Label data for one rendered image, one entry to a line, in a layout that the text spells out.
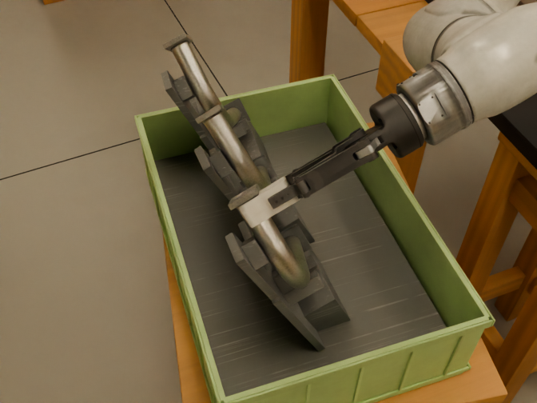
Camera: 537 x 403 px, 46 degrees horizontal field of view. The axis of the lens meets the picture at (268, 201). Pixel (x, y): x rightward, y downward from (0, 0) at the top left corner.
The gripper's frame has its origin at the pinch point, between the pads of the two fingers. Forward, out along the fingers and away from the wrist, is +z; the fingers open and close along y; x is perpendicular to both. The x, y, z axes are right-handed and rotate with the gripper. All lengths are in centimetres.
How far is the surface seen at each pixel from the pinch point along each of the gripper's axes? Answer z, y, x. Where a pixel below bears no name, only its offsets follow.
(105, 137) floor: 59, -181, -37
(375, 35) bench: -37, -80, -13
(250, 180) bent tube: 1.6, -11.9, -2.6
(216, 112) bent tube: 0.6, -10.3, -13.2
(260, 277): 6.0, 0.0, 7.9
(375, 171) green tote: -16.9, -39.9, 9.9
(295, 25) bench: -26, -130, -30
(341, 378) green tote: 4.7, -7.4, 28.0
